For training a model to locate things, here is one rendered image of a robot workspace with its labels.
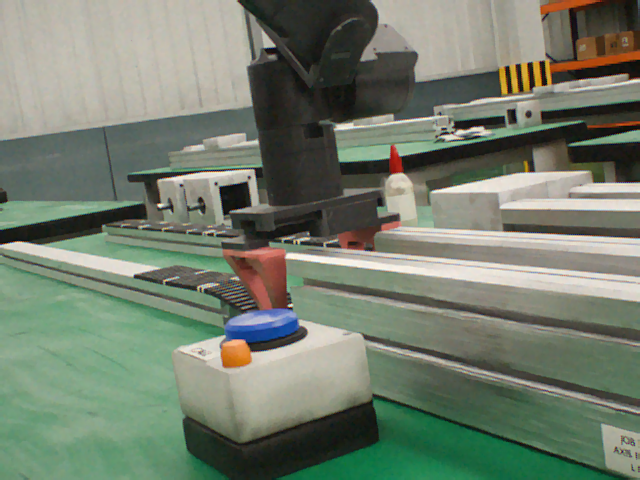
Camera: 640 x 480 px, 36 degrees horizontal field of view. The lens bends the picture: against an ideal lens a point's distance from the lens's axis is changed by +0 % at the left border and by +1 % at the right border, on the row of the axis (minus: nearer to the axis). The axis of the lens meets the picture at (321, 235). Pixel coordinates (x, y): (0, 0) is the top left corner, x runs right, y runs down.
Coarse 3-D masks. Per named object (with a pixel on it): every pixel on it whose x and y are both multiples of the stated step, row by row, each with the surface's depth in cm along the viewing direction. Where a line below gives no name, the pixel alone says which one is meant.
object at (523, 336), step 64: (320, 256) 62; (384, 256) 58; (448, 256) 62; (512, 256) 57; (576, 256) 52; (320, 320) 63; (384, 320) 56; (448, 320) 51; (512, 320) 48; (576, 320) 44; (384, 384) 58; (448, 384) 52; (512, 384) 47; (576, 384) 45; (576, 448) 44
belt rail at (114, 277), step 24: (24, 264) 152; (48, 264) 138; (72, 264) 127; (96, 264) 121; (120, 264) 118; (96, 288) 119; (120, 288) 111; (144, 288) 103; (168, 288) 97; (192, 312) 92; (216, 312) 89; (240, 312) 87
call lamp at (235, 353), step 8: (224, 344) 48; (232, 344) 48; (240, 344) 48; (224, 352) 48; (232, 352) 47; (240, 352) 47; (248, 352) 48; (224, 360) 48; (232, 360) 47; (240, 360) 47; (248, 360) 48
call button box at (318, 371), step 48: (288, 336) 51; (336, 336) 51; (192, 384) 51; (240, 384) 47; (288, 384) 48; (336, 384) 50; (192, 432) 53; (240, 432) 47; (288, 432) 49; (336, 432) 50
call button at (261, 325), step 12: (252, 312) 53; (264, 312) 53; (276, 312) 52; (288, 312) 52; (228, 324) 51; (240, 324) 51; (252, 324) 50; (264, 324) 50; (276, 324) 50; (288, 324) 51; (228, 336) 51; (240, 336) 50; (252, 336) 50; (264, 336) 50; (276, 336) 50
